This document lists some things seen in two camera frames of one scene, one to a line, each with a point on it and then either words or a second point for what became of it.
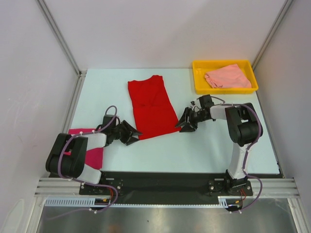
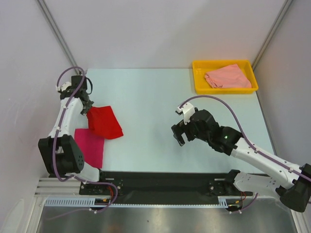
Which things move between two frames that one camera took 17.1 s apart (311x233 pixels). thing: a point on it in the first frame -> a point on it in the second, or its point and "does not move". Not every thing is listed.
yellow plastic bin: x=202 y=87 does not move
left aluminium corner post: x=81 y=74 does not move
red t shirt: x=154 y=113 -> x=103 y=123
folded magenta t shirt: x=94 y=157 does not move
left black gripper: x=128 y=128 -> x=89 y=105
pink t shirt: x=232 y=76 does not move
